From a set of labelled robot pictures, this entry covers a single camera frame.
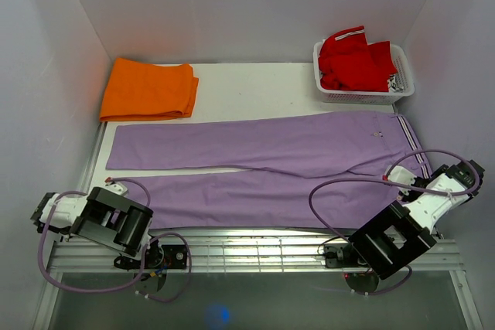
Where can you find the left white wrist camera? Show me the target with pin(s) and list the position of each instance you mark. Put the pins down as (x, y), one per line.
(116, 187)

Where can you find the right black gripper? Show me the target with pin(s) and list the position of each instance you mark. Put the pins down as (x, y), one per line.
(409, 197)

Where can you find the white plastic basket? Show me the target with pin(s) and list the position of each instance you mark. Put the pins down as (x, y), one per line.
(403, 78)

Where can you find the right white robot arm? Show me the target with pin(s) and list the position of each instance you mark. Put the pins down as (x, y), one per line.
(400, 233)

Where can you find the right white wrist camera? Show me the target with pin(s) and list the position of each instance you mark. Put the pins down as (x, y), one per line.
(400, 175)

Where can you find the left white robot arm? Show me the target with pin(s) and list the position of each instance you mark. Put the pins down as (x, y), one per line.
(104, 216)

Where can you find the red trousers in basket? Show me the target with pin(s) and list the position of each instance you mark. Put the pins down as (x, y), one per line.
(348, 62)

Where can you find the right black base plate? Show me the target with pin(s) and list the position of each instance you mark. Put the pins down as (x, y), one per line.
(340, 255)

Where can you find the purple trousers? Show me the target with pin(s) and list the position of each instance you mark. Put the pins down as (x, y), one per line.
(234, 173)

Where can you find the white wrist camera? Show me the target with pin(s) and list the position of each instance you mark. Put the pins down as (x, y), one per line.
(400, 175)
(116, 187)

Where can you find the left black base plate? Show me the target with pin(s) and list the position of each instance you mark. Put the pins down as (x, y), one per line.
(178, 258)

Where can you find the folded orange trousers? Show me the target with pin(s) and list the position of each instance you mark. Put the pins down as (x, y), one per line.
(147, 92)

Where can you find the aluminium rail frame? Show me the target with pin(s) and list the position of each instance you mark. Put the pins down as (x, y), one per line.
(242, 250)

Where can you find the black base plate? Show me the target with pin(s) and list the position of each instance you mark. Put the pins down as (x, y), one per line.
(178, 258)
(340, 255)

